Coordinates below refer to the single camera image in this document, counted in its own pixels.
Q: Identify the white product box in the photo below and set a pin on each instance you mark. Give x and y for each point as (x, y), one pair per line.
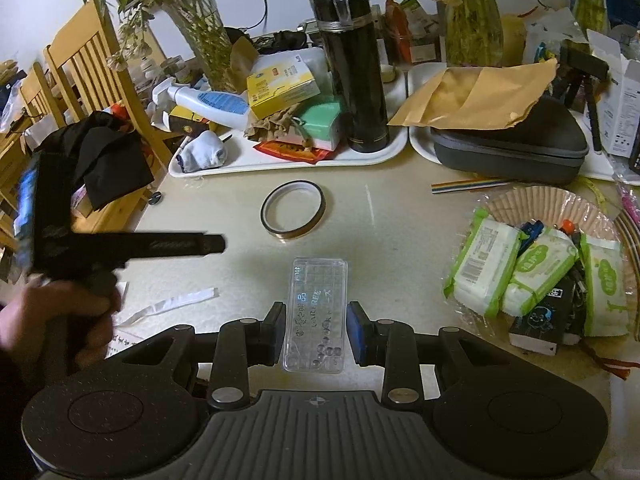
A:
(620, 110)

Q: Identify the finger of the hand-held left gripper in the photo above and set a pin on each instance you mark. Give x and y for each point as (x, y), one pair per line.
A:
(160, 246)

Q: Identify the black cloth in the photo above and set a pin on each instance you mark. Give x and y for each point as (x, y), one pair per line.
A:
(100, 160)

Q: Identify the red packet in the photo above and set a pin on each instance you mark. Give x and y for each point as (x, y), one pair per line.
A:
(285, 152)

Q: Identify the yellow cardboard box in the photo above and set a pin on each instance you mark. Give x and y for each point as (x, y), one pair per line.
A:
(282, 87)

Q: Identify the brown paper envelope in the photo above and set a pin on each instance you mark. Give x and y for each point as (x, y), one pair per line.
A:
(475, 95)

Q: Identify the black thermos bottle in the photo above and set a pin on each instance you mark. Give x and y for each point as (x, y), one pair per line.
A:
(355, 85)

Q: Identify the clear plastic case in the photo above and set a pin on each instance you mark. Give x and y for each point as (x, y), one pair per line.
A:
(316, 310)

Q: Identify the orange snack packet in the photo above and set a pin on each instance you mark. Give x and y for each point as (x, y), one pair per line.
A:
(397, 32)

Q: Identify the white sock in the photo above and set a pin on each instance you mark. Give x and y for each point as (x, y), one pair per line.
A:
(202, 152)

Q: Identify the person's left hand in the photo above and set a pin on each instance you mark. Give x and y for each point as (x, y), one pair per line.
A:
(55, 302)

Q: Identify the yellow jar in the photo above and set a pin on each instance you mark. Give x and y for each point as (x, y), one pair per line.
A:
(512, 40)

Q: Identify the striped woven basket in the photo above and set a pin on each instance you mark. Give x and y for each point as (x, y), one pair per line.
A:
(631, 230)

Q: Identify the mint green box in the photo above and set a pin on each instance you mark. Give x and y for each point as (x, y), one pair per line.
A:
(322, 122)

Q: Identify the wooden chair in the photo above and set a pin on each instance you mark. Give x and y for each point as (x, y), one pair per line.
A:
(90, 45)
(37, 95)

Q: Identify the white paper sheet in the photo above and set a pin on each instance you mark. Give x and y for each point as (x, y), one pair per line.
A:
(127, 347)

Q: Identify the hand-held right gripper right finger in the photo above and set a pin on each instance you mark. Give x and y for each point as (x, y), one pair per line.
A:
(361, 335)

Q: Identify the black box with white label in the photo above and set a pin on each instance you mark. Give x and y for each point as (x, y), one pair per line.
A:
(542, 322)

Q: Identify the black mini tripod camera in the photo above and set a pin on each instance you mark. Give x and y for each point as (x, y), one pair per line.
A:
(582, 65)

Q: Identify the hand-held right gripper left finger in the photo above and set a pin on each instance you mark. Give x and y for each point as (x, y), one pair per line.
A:
(272, 335)

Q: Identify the dark grey hard case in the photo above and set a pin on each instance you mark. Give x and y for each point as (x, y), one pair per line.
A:
(510, 152)

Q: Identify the black gold-trim box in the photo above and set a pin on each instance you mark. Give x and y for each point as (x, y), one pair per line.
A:
(187, 120)

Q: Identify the green wet wipe pack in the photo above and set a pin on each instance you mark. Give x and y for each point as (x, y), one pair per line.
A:
(540, 272)
(602, 290)
(482, 265)

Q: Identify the white tray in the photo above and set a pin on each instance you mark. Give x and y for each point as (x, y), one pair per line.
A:
(240, 162)
(420, 150)

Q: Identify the basket of wet wipes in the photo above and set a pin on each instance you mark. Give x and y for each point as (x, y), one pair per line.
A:
(540, 202)

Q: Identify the white paper strip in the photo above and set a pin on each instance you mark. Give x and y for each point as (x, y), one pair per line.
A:
(170, 302)

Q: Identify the white spray bottle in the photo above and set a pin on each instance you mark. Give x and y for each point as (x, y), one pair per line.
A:
(220, 105)

